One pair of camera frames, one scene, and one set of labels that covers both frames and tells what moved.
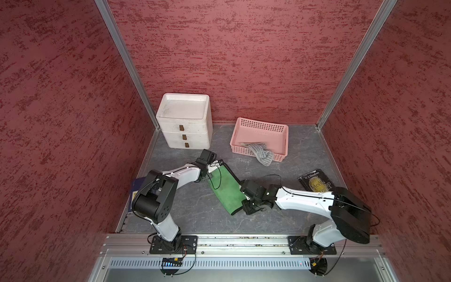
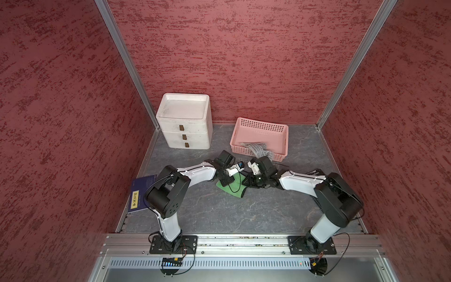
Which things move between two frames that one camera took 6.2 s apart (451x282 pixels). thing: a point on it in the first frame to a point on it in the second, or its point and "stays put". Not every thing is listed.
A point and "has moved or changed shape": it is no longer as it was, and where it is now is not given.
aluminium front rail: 125,244 stays put
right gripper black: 248,210 to 251,181
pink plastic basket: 275,136 stays put
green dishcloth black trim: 226,187 has moved or changed shape
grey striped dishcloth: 263,155 stays put
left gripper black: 207,177 to 229,180
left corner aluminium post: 104,7 stays put
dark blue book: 137,184 stays put
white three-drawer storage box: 186,120 stays put
